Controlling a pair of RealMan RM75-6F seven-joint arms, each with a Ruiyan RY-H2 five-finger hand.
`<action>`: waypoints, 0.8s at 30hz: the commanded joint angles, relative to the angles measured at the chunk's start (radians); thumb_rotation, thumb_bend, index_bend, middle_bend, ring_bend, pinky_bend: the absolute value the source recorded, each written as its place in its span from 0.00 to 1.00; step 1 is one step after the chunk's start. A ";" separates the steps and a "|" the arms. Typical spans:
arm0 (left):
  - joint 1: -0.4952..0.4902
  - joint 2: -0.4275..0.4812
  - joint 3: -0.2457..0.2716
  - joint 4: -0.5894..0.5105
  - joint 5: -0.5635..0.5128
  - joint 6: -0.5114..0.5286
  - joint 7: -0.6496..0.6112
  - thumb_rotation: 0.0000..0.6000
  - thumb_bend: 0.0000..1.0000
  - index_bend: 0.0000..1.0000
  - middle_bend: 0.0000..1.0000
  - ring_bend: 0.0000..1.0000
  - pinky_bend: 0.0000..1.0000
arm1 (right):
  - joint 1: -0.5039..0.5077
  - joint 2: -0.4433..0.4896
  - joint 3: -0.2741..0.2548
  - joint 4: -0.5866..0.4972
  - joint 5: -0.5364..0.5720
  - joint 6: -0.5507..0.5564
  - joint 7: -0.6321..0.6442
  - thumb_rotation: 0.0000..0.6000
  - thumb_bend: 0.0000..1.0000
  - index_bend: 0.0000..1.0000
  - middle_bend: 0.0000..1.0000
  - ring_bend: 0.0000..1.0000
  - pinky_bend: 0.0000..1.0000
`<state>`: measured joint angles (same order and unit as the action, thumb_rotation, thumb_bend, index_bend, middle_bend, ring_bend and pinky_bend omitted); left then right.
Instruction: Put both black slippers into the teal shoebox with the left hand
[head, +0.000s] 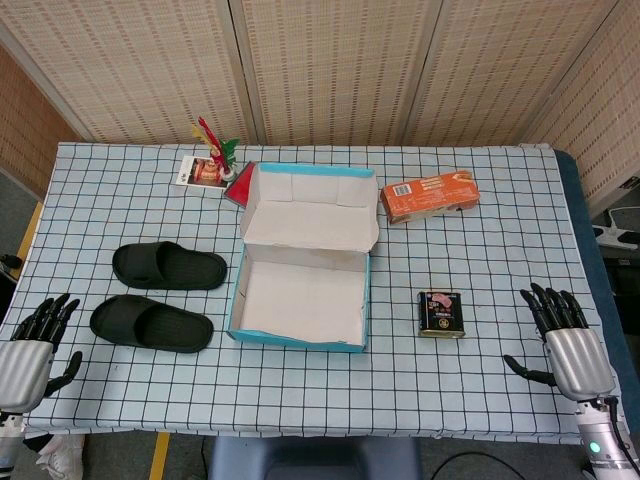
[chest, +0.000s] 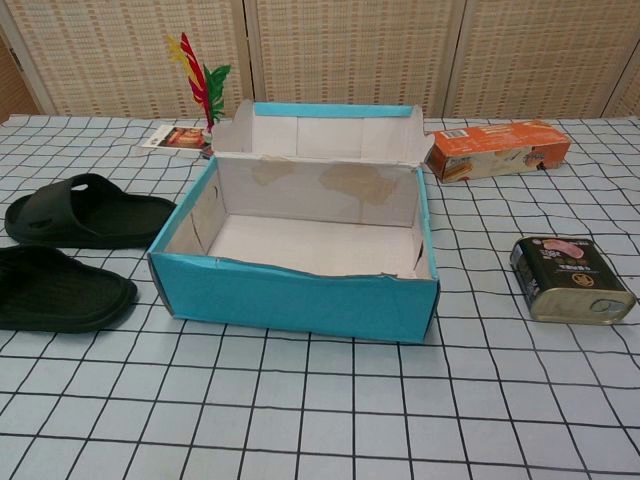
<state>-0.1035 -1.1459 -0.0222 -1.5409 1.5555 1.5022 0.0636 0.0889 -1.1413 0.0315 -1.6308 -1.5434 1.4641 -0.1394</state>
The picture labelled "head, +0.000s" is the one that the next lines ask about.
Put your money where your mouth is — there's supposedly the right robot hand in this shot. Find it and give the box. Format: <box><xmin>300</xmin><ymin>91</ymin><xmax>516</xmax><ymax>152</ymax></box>
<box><xmin>503</xmin><ymin>282</ymin><xmax>617</xmax><ymax>401</ymax></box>

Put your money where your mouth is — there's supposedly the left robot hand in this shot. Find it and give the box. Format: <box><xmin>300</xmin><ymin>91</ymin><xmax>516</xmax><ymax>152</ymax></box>
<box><xmin>0</xmin><ymin>293</ymin><xmax>84</xmax><ymax>414</ymax></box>

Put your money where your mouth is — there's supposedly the black slipper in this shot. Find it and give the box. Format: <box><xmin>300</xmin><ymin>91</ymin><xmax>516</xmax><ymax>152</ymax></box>
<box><xmin>89</xmin><ymin>294</ymin><xmax>215</xmax><ymax>355</ymax></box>
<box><xmin>111</xmin><ymin>241</ymin><xmax>229</xmax><ymax>291</ymax></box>

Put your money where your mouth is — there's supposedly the blue cardboard shoe box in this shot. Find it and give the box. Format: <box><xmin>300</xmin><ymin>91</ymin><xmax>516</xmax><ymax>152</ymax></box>
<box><xmin>225</xmin><ymin>161</ymin><xmax>380</xmax><ymax>355</ymax></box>

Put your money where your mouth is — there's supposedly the black equipment case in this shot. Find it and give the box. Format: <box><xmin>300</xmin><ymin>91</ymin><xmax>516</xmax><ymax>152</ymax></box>
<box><xmin>602</xmin><ymin>257</ymin><xmax>640</xmax><ymax>296</ymax></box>

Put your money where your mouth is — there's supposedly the white sneaker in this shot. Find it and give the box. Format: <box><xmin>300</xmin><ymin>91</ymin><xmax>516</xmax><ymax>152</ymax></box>
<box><xmin>37</xmin><ymin>433</ymin><xmax>85</xmax><ymax>480</ymax></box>

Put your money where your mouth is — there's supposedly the black luncheon meat can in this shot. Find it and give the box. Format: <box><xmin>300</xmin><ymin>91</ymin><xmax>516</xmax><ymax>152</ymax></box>
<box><xmin>417</xmin><ymin>289</ymin><xmax>468</xmax><ymax>339</ymax></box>

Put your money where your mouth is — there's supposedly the blue checked tablecloth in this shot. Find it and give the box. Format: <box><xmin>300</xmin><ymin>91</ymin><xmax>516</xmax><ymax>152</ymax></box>
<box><xmin>0</xmin><ymin>142</ymin><xmax>626</xmax><ymax>441</ymax></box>

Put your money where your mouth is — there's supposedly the orange cardboard box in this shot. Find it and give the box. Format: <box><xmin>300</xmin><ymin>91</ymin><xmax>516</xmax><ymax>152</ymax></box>
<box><xmin>379</xmin><ymin>169</ymin><xmax>481</xmax><ymax>226</ymax></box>

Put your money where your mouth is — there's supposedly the white photo card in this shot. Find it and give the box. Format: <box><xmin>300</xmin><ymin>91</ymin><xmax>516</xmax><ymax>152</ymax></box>
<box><xmin>174</xmin><ymin>155</ymin><xmax>229</xmax><ymax>191</ymax></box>

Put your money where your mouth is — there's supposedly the red flat box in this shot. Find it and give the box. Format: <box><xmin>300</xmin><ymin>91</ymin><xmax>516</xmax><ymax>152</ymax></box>
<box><xmin>223</xmin><ymin>160</ymin><xmax>259</xmax><ymax>207</ymax></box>

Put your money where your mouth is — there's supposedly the colourful feather shuttlecock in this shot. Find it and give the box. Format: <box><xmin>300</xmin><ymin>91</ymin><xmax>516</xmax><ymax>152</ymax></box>
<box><xmin>191</xmin><ymin>116</ymin><xmax>240</xmax><ymax>182</ymax></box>

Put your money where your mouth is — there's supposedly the dark blue chair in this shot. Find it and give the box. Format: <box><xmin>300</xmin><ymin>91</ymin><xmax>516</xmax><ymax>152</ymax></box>
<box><xmin>207</xmin><ymin>437</ymin><xmax>424</xmax><ymax>480</ymax></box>

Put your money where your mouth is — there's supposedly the beige woven folding screen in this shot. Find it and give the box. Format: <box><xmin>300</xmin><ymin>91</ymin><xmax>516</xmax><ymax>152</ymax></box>
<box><xmin>0</xmin><ymin>0</ymin><xmax>640</xmax><ymax>211</ymax></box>

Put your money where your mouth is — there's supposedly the black floor cable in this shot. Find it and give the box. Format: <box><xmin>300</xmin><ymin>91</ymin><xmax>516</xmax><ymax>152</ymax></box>
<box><xmin>432</xmin><ymin>451</ymin><xmax>511</xmax><ymax>480</ymax></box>

